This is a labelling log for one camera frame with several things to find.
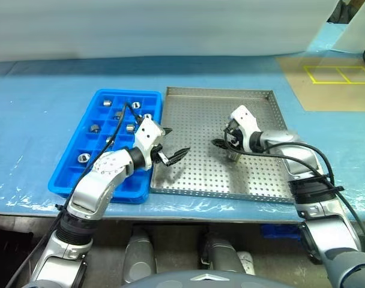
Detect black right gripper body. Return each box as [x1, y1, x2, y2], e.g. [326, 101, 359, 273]
[223, 118, 247, 151]

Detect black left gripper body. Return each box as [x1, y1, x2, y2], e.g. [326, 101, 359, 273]
[151, 129, 172, 167]

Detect perforated steel tray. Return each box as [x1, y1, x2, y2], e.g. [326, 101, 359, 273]
[150, 86, 297, 205]

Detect blue compartment plastic tray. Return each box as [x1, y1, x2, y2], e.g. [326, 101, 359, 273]
[47, 88, 164, 205]

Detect brown flat mat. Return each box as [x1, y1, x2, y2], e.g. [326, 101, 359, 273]
[275, 56, 365, 112]

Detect blue object under table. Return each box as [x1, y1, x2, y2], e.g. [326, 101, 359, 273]
[260, 223, 300, 241]

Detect dark rounded grey shape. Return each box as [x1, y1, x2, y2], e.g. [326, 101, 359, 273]
[122, 227, 158, 284]
[200, 232, 245, 272]

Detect white foam backdrop sheet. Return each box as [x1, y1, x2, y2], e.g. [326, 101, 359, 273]
[0, 0, 341, 63]

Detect white crumpled foot cover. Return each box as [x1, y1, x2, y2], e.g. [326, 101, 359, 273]
[236, 251, 256, 275]

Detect grey robot torso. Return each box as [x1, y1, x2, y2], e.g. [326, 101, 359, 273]
[119, 268, 291, 288]

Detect white leaning panel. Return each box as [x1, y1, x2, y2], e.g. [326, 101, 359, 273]
[332, 0, 365, 52]

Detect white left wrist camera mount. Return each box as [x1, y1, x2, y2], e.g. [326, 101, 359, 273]
[133, 118, 166, 171]

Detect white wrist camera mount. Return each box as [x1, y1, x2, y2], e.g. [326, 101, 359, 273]
[229, 104, 261, 151]
[133, 118, 166, 171]

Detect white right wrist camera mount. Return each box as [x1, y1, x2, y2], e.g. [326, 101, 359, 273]
[229, 104, 261, 151]

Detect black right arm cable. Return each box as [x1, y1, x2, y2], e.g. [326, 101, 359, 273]
[223, 128, 365, 250]

